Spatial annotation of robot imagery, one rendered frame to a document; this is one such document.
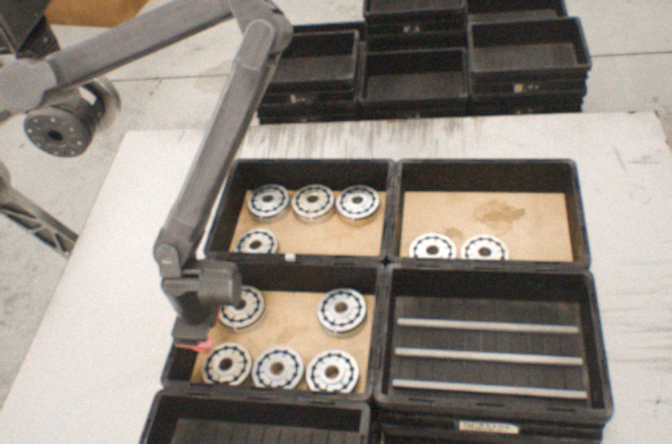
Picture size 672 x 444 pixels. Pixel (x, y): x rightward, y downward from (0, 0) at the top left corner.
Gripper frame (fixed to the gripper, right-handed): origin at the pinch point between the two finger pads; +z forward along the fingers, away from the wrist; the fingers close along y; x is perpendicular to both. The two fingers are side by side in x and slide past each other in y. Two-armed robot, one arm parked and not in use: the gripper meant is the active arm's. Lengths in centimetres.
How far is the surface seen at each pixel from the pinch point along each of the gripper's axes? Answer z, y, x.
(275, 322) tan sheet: 13.8, 10.4, -8.2
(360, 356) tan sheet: 13.0, 3.7, -27.2
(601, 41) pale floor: 108, 219, -114
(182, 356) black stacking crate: 6.7, -1.7, 7.0
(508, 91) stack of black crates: 54, 125, -63
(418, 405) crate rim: 2.2, -9.4, -39.6
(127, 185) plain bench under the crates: 31, 60, 50
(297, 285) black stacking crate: 11.8, 18.4, -11.9
